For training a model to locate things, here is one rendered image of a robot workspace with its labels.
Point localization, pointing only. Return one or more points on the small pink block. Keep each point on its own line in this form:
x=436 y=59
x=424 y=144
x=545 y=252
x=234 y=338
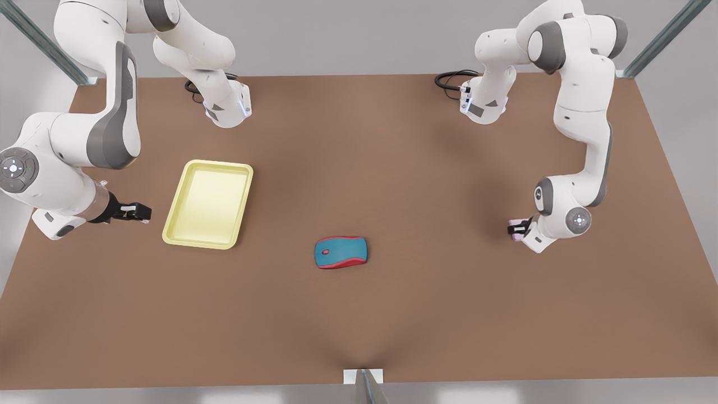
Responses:
x=515 y=237

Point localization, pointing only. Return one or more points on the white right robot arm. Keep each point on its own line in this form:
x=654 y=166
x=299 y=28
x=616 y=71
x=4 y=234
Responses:
x=112 y=118

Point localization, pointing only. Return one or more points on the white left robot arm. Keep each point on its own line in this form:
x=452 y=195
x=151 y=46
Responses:
x=580 y=106

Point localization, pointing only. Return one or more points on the pale yellow rectangular tray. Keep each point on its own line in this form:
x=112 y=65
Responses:
x=208 y=205

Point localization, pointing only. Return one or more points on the teal and red computer mouse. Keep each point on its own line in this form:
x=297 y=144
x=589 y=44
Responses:
x=340 y=252

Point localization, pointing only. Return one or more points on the silver frame post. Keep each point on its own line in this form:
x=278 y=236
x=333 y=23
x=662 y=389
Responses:
x=45 y=42
x=366 y=384
x=662 y=39

